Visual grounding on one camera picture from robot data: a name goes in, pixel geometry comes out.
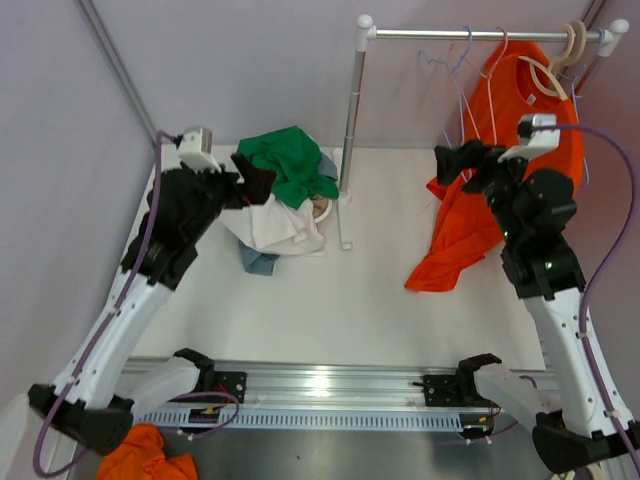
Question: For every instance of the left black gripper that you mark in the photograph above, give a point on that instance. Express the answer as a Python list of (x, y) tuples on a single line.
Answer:
[(256, 187)]

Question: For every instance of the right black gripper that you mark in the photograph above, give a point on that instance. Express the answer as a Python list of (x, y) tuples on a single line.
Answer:
[(474, 156)]

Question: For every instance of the dark green white t shirt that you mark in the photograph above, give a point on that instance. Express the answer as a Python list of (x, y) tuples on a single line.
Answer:
[(275, 228)]

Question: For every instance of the grey blue t shirt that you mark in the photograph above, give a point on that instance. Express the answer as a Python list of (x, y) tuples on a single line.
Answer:
[(258, 263)]

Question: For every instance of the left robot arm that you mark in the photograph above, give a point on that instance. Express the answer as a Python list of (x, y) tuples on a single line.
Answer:
[(82, 402)]

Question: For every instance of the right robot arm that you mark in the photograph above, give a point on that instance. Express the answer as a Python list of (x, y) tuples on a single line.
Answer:
[(587, 422)]

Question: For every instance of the orange t shirt right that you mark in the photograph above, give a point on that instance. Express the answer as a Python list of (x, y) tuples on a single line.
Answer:
[(465, 230)]

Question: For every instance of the wooden hanger left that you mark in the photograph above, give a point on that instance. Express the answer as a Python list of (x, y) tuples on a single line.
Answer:
[(545, 77)]

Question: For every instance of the wooden hanger right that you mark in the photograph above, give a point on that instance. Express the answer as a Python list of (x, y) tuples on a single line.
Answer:
[(576, 42)]

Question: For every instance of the wooden hanger on floor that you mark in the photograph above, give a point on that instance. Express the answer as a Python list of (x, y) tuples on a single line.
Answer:
[(592, 472)]

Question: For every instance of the beige cloth in basket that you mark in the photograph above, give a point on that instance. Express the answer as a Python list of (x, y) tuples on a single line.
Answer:
[(320, 205)]

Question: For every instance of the white plastic laundry basket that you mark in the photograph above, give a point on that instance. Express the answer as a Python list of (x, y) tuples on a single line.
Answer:
[(329, 167)]

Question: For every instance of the white metal clothes rack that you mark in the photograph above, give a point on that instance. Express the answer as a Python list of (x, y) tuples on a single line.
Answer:
[(367, 32)]

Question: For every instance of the orange cloth on floor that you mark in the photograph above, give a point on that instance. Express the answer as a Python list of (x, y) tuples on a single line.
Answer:
[(141, 456)]

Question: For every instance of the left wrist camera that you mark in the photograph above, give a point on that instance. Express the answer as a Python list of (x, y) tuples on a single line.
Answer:
[(194, 149)]

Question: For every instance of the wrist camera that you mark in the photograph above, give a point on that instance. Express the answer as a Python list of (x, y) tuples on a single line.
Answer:
[(538, 135), (194, 149)]

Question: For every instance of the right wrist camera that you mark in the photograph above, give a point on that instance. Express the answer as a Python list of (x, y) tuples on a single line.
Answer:
[(538, 135)]

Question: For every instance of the light blue wire hanger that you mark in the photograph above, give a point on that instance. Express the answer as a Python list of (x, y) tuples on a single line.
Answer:
[(444, 89)]

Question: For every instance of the aluminium mounting rail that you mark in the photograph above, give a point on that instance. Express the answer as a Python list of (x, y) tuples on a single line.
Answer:
[(332, 387)]

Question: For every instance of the slotted cable duct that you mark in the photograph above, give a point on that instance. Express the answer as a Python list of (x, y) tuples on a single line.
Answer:
[(255, 418)]

